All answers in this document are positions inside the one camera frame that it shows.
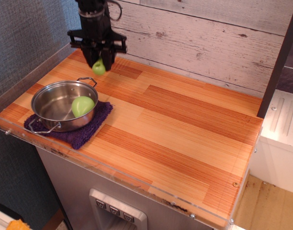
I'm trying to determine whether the dark right shelf post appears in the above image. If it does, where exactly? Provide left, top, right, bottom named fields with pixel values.
left=257, top=14, right=293, bottom=118

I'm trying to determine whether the orange object at corner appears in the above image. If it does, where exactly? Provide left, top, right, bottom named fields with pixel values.
left=6, top=219, right=31, bottom=230

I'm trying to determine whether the grey toy fridge cabinet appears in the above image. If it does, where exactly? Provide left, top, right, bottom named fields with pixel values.
left=37, top=148, right=210, bottom=230

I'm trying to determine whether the stainless steel pot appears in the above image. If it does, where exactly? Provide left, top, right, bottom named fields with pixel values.
left=29, top=77, right=99, bottom=134

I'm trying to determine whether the clear acrylic table guard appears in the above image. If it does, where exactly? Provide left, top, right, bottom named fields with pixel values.
left=0, top=47, right=262, bottom=230

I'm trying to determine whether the silver dispenser panel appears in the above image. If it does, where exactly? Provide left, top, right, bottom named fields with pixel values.
left=89, top=188, right=148, bottom=230

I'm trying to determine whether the purple cloth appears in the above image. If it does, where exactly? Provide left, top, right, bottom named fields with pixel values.
left=24, top=101, right=113, bottom=150

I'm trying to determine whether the green toy pear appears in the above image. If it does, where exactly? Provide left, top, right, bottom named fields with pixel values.
left=71, top=96, right=95, bottom=117

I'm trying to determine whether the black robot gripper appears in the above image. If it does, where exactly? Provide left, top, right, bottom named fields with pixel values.
left=68, top=11, right=127, bottom=71

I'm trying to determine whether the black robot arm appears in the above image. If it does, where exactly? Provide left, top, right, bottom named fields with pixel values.
left=68, top=0, right=127, bottom=71

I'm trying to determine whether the green handled grey spatula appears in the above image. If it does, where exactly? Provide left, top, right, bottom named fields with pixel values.
left=92, top=57, right=106, bottom=76

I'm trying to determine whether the white toy sink unit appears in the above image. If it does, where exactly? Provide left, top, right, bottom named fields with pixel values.
left=249, top=90, right=293, bottom=192

